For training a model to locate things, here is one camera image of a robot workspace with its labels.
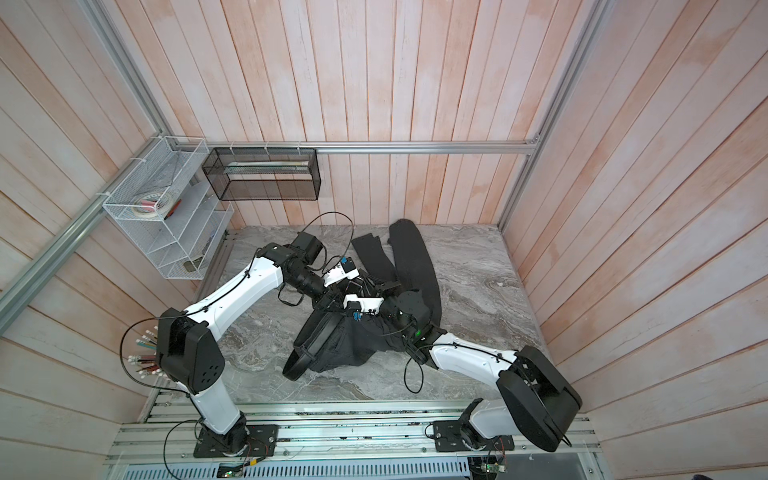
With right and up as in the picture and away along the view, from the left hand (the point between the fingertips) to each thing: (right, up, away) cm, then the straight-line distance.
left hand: (343, 309), depth 78 cm
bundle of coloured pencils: (-50, -14, -4) cm, 52 cm away
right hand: (+7, +10, 0) cm, 12 cm away
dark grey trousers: (+3, -9, 0) cm, 9 cm away
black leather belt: (-8, -8, -2) cm, 11 cm away
